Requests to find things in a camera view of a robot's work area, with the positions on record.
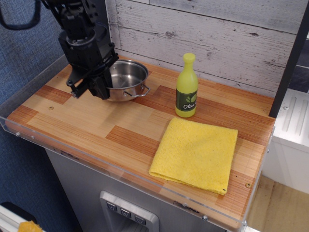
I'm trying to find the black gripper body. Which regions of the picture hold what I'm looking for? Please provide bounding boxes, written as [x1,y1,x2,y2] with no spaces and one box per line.
[58,29,119,98]

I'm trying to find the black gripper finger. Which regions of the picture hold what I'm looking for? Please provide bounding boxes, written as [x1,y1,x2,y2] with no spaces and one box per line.
[88,70,112,100]

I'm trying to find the stainless steel pot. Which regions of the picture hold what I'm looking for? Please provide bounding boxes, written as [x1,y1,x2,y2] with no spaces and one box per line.
[108,59,150,102]

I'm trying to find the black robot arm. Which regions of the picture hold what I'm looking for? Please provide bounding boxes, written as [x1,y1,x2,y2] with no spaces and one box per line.
[42,0,119,100]

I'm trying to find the yellow olive oil bottle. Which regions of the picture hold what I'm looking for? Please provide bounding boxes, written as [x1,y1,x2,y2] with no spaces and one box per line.
[175,53,198,118]

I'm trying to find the clear acrylic guard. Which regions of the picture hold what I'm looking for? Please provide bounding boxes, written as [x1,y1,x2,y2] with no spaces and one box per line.
[0,33,276,227]

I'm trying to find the grey cabinet with dispenser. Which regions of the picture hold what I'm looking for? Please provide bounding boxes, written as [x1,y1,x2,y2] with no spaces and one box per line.
[45,147,227,232]

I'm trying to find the yellow folded cloth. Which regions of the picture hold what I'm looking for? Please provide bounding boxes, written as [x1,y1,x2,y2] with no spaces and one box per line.
[149,117,238,195]

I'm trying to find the white appliance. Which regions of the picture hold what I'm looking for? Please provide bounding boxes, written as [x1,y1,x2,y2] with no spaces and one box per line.
[262,89,309,193]

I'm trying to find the dark left post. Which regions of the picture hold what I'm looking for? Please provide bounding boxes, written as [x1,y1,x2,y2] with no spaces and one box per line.
[95,0,111,47]

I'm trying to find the dark post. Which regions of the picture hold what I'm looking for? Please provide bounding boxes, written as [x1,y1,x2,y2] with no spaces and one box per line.
[268,2,309,118]
[95,0,111,47]

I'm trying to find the black cable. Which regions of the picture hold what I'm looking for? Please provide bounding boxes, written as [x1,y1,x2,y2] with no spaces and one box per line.
[0,0,44,31]

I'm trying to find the dark right post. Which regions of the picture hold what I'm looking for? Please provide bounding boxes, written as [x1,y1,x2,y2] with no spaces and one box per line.
[268,2,309,118]

